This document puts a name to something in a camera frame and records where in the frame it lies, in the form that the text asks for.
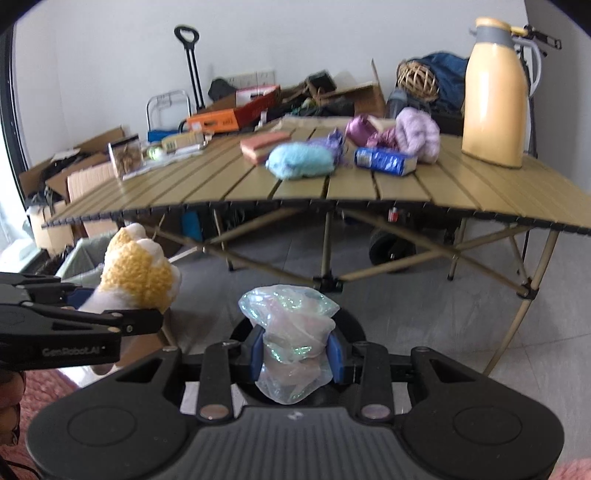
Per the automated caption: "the light blue plush toy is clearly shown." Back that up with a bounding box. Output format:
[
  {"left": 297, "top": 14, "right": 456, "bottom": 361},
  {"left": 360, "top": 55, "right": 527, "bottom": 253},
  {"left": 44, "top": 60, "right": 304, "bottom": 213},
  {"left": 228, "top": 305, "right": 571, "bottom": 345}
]
[{"left": 264, "top": 142, "right": 335, "bottom": 181}]

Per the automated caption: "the grey blue water bottle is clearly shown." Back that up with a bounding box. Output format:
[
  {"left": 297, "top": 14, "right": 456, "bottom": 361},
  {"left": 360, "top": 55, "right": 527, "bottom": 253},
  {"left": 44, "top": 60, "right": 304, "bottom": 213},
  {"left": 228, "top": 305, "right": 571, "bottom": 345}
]
[{"left": 386, "top": 88, "right": 409, "bottom": 119}]

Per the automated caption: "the black cart wheel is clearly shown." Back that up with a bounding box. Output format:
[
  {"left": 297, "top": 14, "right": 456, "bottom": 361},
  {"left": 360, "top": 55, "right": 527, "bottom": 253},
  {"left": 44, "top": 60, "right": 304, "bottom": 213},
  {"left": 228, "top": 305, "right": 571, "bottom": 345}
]
[{"left": 369, "top": 230, "right": 417, "bottom": 266}]

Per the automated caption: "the black trolley handle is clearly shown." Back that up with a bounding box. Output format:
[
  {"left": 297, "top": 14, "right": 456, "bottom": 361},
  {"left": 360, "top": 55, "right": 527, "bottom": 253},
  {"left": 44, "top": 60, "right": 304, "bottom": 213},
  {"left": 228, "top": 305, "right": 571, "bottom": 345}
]
[{"left": 173, "top": 25, "right": 205, "bottom": 111}]

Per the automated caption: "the small beige carton box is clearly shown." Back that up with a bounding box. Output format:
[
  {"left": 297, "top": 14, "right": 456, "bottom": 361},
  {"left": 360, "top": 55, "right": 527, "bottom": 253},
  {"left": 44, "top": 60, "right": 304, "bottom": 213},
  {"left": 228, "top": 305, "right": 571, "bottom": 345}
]
[{"left": 160, "top": 131, "right": 206, "bottom": 153}]

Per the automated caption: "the woven rattan ball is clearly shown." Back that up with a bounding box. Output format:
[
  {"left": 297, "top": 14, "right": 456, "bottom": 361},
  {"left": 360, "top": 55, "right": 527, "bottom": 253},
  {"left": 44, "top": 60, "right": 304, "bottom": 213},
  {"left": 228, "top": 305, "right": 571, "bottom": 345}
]
[{"left": 397, "top": 60, "right": 440, "bottom": 102}]

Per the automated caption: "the lavender knit drawstring pouch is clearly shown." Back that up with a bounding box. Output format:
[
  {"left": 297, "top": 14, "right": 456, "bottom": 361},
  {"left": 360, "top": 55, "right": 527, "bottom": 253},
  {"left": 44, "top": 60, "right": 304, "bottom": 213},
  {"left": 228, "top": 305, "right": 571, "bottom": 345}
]
[{"left": 318, "top": 128, "right": 346, "bottom": 165}]

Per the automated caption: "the white metal frame chair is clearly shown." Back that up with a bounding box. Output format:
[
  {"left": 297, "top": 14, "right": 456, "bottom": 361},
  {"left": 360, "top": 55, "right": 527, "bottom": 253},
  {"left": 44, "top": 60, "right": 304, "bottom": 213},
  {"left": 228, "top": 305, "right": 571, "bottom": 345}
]
[{"left": 145, "top": 90, "right": 191, "bottom": 140}]

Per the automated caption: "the lavender fluffy headband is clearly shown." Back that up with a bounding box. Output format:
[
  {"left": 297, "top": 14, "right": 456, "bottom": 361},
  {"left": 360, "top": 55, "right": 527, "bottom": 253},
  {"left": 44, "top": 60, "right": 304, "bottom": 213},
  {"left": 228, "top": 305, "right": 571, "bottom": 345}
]
[{"left": 394, "top": 107, "right": 441, "bottom": 164}]

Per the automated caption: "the large cardboard boxes left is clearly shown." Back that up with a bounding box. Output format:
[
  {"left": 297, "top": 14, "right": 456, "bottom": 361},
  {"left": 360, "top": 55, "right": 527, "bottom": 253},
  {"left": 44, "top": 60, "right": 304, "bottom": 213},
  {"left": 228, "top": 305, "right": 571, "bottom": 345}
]
[{"left": 18, "top": 126, "right": 125, "bottom": 256}]

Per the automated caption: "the yellow white plush toy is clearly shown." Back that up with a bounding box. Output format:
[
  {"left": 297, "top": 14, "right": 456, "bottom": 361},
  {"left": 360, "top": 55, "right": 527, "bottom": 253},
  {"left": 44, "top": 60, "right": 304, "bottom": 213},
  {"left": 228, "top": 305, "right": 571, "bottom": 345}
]
[{"left": 79, "top": 223, "right": 181, "bottom": 314}]

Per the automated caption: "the pink rug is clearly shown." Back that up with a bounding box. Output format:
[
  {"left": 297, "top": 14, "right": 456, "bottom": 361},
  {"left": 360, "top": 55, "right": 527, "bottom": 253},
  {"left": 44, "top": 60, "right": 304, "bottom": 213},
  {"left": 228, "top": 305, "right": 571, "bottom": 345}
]
[{"left": 1, "top": 370, "right": 78, "bottom": 479}]

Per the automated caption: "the cream thermos jug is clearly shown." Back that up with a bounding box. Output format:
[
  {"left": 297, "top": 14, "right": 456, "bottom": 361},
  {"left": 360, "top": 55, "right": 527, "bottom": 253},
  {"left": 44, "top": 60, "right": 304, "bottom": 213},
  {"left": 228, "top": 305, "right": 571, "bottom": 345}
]
[{"left": 462, "top": 17, "right": 537, "bottom": 169}]

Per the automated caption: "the green white small bottle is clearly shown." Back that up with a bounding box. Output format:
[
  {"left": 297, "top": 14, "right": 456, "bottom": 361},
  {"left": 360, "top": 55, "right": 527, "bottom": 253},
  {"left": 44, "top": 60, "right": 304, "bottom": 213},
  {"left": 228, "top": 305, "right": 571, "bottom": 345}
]
[{"left": 143, "top": 145, "right": 166, "bottom": 161}]

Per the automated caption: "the purple satin scrunchie cloth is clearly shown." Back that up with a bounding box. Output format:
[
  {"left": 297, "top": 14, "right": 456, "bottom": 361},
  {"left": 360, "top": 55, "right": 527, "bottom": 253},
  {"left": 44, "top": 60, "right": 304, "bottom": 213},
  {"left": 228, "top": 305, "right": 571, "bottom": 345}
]
[{"left": 346, "top": 115, "right": 398, "bottom": 150}]

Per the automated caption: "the blue tissue pack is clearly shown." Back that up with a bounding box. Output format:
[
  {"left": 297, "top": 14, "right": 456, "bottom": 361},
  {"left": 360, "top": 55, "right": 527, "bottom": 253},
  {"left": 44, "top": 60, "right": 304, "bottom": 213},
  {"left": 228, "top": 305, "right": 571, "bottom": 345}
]
[{"left": 353, "top": 147, "right": 418, "bottom": 177}]

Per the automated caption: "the olive folding camp table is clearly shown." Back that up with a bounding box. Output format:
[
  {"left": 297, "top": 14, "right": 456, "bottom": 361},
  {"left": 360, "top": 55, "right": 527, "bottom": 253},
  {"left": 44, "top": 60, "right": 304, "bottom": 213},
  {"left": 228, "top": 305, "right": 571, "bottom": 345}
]
[{"left": 50, "top": 135, "right": 590, "bottom": 347}]

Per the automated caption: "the clear jar of snacks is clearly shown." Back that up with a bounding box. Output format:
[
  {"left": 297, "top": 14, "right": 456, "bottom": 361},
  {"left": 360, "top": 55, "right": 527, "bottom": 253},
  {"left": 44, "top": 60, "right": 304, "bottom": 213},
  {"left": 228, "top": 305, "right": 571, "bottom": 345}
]
[{"left": 107, "top": 134, "right": 142, "bottom": 179}]

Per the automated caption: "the camera on tripod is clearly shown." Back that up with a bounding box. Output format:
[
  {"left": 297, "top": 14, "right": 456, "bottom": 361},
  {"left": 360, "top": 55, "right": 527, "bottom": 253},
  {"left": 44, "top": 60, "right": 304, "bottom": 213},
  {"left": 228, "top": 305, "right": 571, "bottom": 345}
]
[{"left": 520, "top": 25, "right": 562, "bottom": 158}]

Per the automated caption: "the person's right hand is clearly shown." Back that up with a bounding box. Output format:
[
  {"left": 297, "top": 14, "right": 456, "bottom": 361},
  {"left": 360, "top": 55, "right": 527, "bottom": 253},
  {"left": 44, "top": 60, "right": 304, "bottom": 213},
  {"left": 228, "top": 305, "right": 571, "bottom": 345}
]
[{"left": 0, "top": 370, "right": 26, "bottom": 446}]

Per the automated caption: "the orange shoe box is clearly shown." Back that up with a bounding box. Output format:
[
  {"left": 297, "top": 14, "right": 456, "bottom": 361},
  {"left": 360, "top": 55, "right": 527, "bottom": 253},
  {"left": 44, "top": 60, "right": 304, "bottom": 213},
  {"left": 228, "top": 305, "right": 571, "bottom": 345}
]
[{"left": 186, "top": 85, "right": 280, "bottom": 133}]

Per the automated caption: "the pink yellow sponge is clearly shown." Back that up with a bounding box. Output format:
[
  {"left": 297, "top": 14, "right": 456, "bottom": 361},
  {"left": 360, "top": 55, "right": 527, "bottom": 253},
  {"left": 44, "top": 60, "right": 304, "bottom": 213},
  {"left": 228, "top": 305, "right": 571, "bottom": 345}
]
[{"left": 240, "top": 131, "right": 291, "bottom": 165}]

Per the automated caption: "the iridescent plastic bag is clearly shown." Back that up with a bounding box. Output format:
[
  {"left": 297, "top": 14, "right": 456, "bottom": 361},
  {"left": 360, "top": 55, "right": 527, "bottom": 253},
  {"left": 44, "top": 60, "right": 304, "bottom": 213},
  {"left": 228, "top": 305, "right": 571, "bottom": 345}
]
[{"left": 238, "top": 284, "right": 339, "bottom": 405}]

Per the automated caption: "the open brown cardboard box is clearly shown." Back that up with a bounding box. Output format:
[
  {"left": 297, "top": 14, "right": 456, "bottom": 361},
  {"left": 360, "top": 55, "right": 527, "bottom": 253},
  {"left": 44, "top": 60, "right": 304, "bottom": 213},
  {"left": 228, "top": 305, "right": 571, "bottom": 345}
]
[{"left": 305, "top": 59, "right": 387, "bottom": 118}]

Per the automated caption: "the cardboard bin with green liner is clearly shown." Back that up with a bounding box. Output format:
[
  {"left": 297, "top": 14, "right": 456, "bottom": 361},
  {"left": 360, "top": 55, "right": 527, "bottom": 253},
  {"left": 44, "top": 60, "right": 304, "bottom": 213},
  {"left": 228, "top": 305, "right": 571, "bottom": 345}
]
[{"left": 56, "top": 231, "right": 115, "bottom": 288}]

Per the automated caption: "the navy blue bag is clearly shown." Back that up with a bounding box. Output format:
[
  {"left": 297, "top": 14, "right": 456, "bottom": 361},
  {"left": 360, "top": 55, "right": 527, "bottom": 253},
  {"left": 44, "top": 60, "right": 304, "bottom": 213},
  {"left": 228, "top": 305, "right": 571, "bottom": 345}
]
[{"left": 413, "top": 51, "right": 469, "bottom": 112}]

